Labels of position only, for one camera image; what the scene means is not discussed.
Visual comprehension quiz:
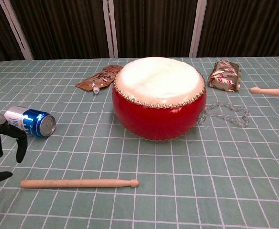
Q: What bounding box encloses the brown sauce pouch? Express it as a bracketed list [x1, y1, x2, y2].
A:
[75, 65, 122, 94]

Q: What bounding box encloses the wooden drumstick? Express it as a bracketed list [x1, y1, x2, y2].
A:
[20, 179, 139, 189]
[250, 87, 279, 97]

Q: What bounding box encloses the silver metal chain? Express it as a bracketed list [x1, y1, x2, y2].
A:
[197, 102, 250, 128]

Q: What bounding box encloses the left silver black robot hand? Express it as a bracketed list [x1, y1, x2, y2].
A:
[0, 114, 28, 186]

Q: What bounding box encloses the blue and white drink can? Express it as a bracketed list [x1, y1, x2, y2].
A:
[3, 106, 56, 137]

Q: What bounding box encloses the gold foil snack packet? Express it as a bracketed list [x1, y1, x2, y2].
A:
[209, 60, 242, 93]

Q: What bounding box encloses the white partition frame post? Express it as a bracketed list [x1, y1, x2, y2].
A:
[0, 0, 34, 60]
[189, 0, 208, 58]
[103, 0, 119, 58]

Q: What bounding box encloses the green grid cutting mat table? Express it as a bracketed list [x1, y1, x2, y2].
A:
[0, 56, 279, 229]

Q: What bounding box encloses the red drum with white skin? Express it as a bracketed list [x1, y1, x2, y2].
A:
[112, 56, 206, 141]

